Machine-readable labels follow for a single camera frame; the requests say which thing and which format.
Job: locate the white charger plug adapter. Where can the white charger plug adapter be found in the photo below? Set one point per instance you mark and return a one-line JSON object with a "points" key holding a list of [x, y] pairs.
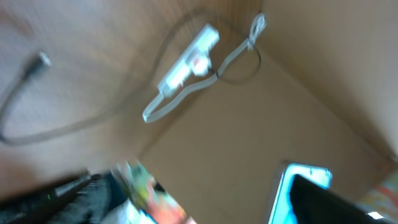
{"points": [[200, 65]]}

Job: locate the blue Galaxy smartphone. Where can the blue Galaxy smartphone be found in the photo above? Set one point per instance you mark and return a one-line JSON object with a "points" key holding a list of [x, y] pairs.
{"points": [[292, 185]]}

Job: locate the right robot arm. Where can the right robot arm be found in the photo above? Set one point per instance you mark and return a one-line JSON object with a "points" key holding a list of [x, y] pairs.
{"points": [[128, 193]]}

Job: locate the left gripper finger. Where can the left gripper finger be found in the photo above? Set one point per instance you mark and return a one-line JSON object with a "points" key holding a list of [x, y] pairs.
{"points": [[327, 207]]}

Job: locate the white power strip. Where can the white power strip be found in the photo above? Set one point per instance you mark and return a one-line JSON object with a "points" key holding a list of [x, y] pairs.
{"points": [[203, 43]]}

